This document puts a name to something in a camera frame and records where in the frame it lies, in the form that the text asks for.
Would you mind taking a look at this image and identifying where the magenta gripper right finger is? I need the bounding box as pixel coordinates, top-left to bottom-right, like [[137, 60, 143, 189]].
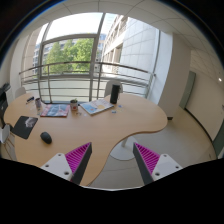
[[133, 143, 182, 185]]

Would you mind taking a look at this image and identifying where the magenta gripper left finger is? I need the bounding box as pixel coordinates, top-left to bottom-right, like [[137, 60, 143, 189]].
[[42, 143, 92, 185]]

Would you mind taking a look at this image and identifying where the black computer mouse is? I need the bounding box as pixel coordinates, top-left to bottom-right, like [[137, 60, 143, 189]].
[[40, 132, 52, 144]]

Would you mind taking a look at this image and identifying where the black mouse pad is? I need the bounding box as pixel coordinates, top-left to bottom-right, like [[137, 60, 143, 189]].
[[12, 116, 38, 139]]

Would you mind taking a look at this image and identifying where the white table base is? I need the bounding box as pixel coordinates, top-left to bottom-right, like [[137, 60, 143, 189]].
[[110, 136, 136, 161]]

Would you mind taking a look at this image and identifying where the red blue magazine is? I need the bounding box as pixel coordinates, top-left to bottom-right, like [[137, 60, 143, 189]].
[[41, 104, 70, 117]]

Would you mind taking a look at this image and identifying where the small potted plant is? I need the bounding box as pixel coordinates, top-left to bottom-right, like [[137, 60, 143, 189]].
[[70, 98, 78, 111]]

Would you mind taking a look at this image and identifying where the light blue open magazine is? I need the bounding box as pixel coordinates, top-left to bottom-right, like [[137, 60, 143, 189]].
[[81, 99, 113, 115]]

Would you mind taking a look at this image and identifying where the purple mug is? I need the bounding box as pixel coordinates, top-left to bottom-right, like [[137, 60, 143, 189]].
[[35, 98, 41, 109]]

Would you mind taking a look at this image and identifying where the white chair near left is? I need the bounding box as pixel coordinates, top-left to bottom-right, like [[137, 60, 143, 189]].
[[0, 124, 10, 143]]

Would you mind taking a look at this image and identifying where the dark small item on table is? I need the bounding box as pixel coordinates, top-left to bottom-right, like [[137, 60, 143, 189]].
[[26, 97, 34, 103]]

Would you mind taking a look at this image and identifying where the black cylindrical speaker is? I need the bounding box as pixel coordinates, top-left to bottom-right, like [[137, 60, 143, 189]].
[[110, 84, 120, 104]]

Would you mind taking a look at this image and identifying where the metal balcony railing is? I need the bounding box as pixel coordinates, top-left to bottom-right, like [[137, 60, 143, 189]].
[[19, 61, 155, 103]]

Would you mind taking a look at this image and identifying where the white chair far left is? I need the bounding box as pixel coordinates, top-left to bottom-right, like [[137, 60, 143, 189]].
[[15, 87, 26, 98]]

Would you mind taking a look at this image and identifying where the white chair behind table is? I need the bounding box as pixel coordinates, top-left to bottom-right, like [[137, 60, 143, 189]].
[[104, 80, 123, 97]]

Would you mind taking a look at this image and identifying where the grey green door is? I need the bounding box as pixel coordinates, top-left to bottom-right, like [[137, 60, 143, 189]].
[[179, 71, 196, 109]]

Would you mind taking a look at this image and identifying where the black monitor at left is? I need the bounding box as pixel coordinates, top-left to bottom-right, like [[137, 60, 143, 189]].
[[0, 83, 11, 126]]

